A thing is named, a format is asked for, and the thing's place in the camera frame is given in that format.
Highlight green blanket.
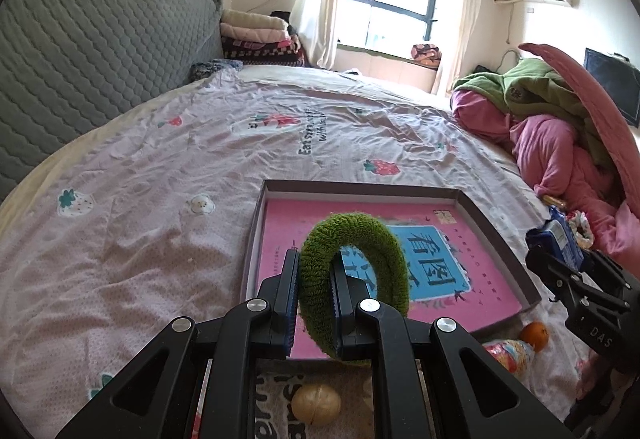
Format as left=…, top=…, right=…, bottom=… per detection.
left=454, top=58, right=613, bottom=168

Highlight small orange mandarin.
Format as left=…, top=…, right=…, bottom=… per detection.
left=518, top=321, right=549, bottom=352

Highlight tan walnut ball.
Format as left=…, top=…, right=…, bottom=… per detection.
left=291, top=384, right=342, bottom=426

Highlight patterned bag on sill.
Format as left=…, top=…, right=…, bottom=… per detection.
left=411, top=43, right=442, bottom=71

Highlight red blue snack bag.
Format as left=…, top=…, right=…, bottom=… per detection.
left=483, top=339, right=535, bottom=379

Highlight green fuzzy ring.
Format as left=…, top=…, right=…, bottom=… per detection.
left=297, top=212, right=411, bottom=362

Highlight grey quilted headboard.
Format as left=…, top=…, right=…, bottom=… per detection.
left=1, top=0, right=222, bottom=196

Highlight wrapped biscuit snacks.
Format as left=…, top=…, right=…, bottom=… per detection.
left=541, top=194, right=594, bottom=249

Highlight pink strawberry bedsheet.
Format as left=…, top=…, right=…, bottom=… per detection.
left=1, top=70, right=589, bottom=438

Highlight dark cloth by headboard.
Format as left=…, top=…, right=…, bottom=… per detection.
left=189, top=59, right=244, bottom=82

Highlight person's right hand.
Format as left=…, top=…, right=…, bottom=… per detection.
left=576, top=350, right=600, bottom=400

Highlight stack of folded blankets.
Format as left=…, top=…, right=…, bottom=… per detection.
left=220, top=9, right=308, bottom=68

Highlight black wall television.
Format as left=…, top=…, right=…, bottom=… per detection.
left=584, top=48, right=640, bottom=128

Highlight pink quilt pile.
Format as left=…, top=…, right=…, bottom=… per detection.
left=452, top=89, right=639, bottom=274

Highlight grey shallow cardboard box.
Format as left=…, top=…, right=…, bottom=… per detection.
left=240, top=180, right=541, bottom=335

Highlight blue snack packet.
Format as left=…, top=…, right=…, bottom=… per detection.
left=525, top=206, right=584, bottom=272

